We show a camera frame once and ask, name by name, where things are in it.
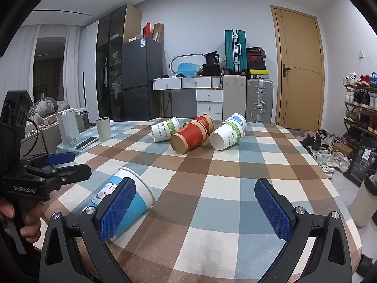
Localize blue bunny paper cup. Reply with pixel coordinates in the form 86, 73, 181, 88
87, 167, 155, 241

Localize white green paper cup left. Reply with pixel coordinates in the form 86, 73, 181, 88
151, 117, 181, 142

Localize white green paper cup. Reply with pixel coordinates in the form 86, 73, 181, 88
210, 113, 246, 151
151, 117, 181, 142

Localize red paper cup front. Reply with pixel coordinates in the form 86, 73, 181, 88
170, 120, 208, 154

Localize red paper cup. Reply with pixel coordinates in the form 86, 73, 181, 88
170, 120, 208, 154
194, 114, 214, 134

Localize red paper cup rear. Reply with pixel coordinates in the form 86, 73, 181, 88
194, 114, 214, 134

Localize white green paper cup right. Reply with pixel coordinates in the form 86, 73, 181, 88
210, 113, 246, 151

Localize person's left hand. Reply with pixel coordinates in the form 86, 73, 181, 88
1, 198, 44, 243

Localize grey sofa with clothes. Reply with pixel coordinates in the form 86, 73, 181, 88
25, 97, 89, 153

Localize white water dispenser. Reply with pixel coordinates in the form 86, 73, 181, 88
57, 109, 80, 145

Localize smartphone on table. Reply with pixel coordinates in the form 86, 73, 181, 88
75, 137, 98, 150

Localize white trash bin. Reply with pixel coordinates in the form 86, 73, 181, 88
349, 174, 377, 227

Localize beige tumbler mug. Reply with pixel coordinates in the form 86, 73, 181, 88
95, 117, 111, 142

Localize white curtain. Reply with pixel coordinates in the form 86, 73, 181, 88
0, 25, 40, 107

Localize shoes on floor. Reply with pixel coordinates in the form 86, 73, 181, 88
300, 129, 355, 179

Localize checkered tablecloth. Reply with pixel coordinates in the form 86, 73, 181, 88
43, 121, 362, 282

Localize black refrigerator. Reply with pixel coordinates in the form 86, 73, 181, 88
122, 37, 163, 121

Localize white drawer desk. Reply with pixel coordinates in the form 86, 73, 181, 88
153, 76, 223, 121

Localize shoe rack with shoes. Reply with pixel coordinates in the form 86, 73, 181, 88
342, 72, 376, 148

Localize dark glass display cabinet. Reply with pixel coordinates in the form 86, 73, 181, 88
96, 4, 141, 121

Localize blue plastic bag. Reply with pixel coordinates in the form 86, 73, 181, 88
178, 63, 201, 78

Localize red box on fridge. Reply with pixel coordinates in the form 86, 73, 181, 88
143, 22, 151, 38

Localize cardboard box on fridge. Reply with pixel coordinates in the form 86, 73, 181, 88
152, 22, 164, 43

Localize silver aluminium suitcase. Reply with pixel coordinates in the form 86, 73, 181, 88
246, 79, 274, 123

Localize black bag on desk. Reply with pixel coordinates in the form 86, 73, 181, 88
203, 51, 221, 76

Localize beige suitcase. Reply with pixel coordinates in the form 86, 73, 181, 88
222, 75, 247, 120

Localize wooden door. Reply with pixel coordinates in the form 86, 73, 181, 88
271, 5, 325, 132

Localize stacked shoe boxes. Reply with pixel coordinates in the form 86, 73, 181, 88
246, 47, 266, 77

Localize teal suitcase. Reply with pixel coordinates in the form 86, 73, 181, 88
224, 29, 247, 74

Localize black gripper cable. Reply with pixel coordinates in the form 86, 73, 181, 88
22, 119, 40, 158

